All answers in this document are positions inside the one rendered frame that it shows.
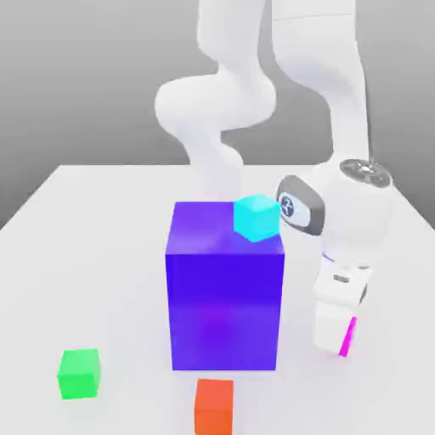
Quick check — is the small orange cube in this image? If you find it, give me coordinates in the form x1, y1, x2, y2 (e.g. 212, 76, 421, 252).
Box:
194, 378, 234, 435

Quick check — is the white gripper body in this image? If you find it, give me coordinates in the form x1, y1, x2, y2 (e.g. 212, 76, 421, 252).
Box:
314, 263, 372, 309

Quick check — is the large blue box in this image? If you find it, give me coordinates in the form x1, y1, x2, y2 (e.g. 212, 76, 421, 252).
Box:
165, 201, 285, 372

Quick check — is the small green cube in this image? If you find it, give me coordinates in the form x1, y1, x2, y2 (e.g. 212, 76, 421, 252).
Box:
56, 347, 102, 401

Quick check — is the small magenta cube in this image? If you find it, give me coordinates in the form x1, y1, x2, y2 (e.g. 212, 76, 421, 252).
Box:
338, 315, 359, 359

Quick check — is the small cyan cube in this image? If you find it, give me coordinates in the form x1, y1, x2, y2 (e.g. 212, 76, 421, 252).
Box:
233, 194, 282, 244

